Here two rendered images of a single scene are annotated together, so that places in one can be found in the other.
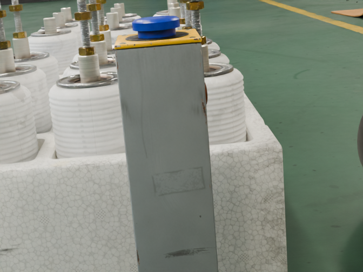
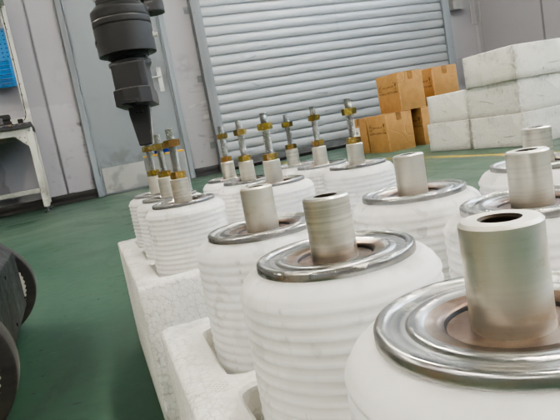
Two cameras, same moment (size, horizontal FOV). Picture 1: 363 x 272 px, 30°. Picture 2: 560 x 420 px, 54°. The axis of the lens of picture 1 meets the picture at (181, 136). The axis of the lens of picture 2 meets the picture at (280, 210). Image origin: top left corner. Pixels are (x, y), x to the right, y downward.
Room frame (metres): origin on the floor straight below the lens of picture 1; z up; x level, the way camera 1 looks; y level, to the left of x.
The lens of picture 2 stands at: (1.65, -0.10, 0.31)
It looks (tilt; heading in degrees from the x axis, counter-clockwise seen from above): 8 degrees down; 163
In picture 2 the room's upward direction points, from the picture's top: 10 degrees counter-clockwise
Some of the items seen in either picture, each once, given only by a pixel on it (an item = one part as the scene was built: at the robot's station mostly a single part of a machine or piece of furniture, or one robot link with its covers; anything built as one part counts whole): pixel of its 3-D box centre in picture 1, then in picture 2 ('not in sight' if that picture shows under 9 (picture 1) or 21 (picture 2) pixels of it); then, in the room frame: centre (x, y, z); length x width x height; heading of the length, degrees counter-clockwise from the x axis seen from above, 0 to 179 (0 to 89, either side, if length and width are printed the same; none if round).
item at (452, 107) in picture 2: not in sight; (472, 102); (-1.43, 2.22, 0.27); 0.39 x 0.39 x 0.18; 6
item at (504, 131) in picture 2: not in sight; (521, 126); (-1.02, 2.23, 0.09); 0.39 x 0.39 x 0.18; 7
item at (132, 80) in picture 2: not in sight; (132, 67); (0.75, -0.02, 0.45); 0.13 x 0.10 x 0.12; 168
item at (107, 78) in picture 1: (91, 81); (230, 178); (0.74, 0.10, 0.25); 0.08 x 0.08 x 0.01
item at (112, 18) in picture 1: (113, 21); (410, 176); (1.29, 0.11, 0.26); 0.02 x 0.02 x 0.03
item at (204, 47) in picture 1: (199, 59); (156, 186); (0.75, -0.03, 0.26); 0.02 x 0.02 x 0.03
